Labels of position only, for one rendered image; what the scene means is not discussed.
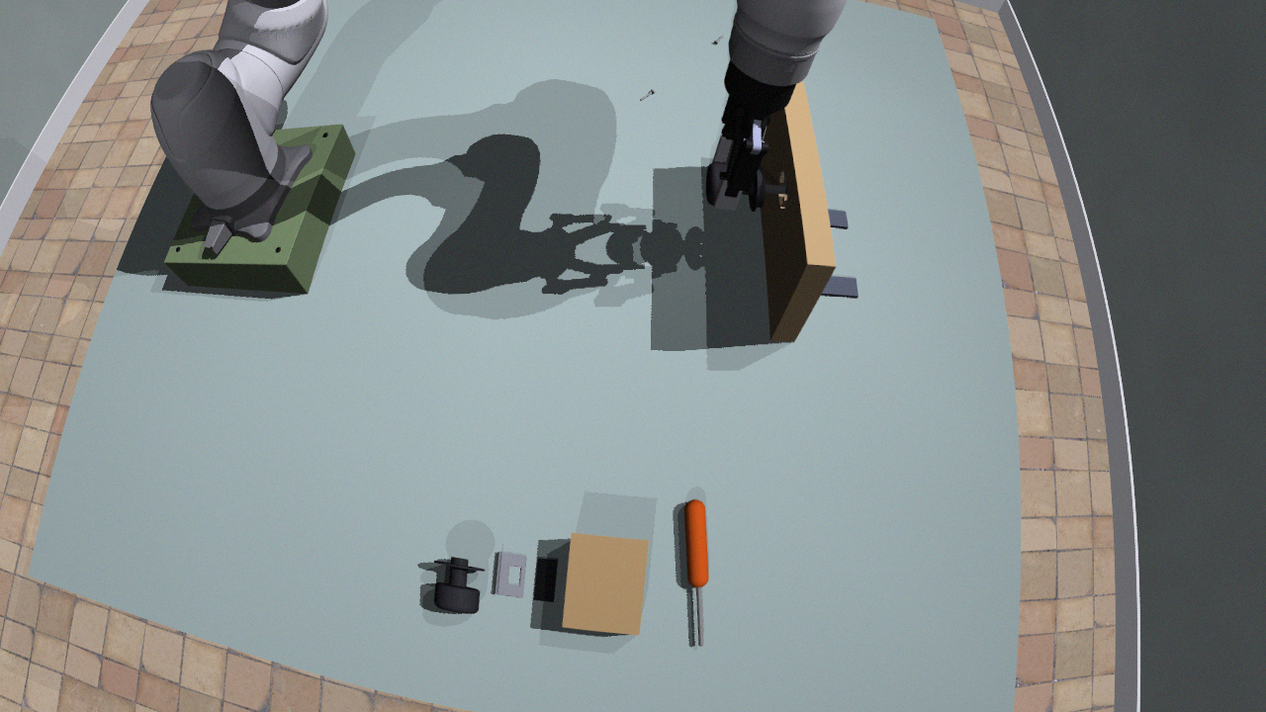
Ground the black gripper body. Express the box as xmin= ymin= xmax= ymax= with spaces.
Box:
xmin=724 ymin=62 xmax=796 ymax=132

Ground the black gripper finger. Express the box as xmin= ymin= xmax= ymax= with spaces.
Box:
xmin=714 ymin=106 xmax=768 ymax=212
xmin=711 ymin=95 xmax=739 ymax=163

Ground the black rectangular block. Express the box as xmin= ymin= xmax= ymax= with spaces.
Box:
xmin=534 ymin=557 xmax=558 ymax=602

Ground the black door knob with metal spindle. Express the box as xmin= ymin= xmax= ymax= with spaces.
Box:
xmin=706 ymin=163 xmax=787 ymax=212

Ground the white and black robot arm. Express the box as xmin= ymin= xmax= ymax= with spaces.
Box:
xmin=149 ymin=0 xmax=847 ymax=253

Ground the orange-handled screwdriver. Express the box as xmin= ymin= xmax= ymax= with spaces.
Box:
xmin=684 ymin=499 xmax=709 ymax=647

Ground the tan wooden door panel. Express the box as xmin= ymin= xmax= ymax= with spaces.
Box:
xmin=760 ymin=81 xmax=836 ymax=342

